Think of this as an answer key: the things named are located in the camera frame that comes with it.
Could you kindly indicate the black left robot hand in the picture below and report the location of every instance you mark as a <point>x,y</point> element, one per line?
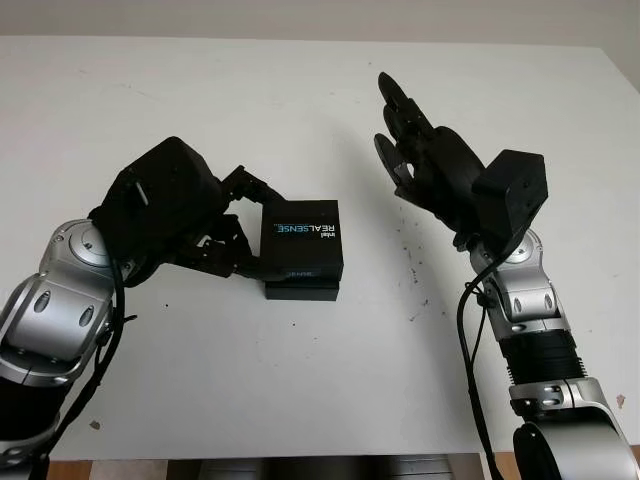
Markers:
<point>220,250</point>

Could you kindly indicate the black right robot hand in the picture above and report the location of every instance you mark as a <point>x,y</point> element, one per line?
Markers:
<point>445,175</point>

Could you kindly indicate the black RealSense box lid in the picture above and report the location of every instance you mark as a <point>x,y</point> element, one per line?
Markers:
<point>300,250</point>

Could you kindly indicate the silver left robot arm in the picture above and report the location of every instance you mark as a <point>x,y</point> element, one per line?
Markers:
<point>55,310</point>

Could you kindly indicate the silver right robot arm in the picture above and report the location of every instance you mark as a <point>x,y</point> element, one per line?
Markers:
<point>530,300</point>

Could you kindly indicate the black open box base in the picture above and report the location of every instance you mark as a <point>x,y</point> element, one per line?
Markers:
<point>300,292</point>

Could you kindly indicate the dark robot torso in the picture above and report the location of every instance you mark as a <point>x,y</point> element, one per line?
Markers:
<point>325,470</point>

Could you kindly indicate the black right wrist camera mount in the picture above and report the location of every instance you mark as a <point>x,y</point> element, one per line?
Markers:
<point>515,195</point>

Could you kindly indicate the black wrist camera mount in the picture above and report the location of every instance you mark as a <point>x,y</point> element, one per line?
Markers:
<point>515,195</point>
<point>165,175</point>

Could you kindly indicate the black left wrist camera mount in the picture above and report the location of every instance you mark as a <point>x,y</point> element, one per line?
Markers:
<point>165,175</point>

